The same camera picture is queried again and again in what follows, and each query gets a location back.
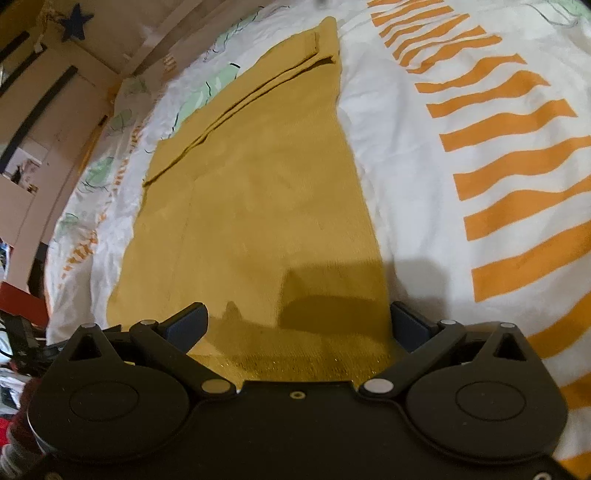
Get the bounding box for wooden bed frame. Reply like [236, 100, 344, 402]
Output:
[106, 0, 273, 88]

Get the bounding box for white leaf-print duvet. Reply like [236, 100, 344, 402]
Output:
[46, 0, 591, 480]

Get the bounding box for photo print on wardrobe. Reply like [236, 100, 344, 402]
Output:
[0, 137, 49, 197]

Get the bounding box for blue star decoration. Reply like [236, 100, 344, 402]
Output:
[61, 2, 94, 42]

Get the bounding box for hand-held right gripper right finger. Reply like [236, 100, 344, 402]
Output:
[359, 301, 539, 400]

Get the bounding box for dark clutter pile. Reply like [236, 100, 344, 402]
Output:
[0, 314, 63, 374]

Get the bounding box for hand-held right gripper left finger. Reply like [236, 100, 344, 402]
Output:
[58, 302, 236, 400]

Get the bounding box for red board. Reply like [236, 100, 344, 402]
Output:
[0, 282, 48, 320]

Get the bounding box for mustard yellow knit sweater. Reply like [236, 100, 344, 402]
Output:
[106, 16, 407, 384]

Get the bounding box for cream wardrobe with black handles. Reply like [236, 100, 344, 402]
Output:
[0, 0, 122, 287]

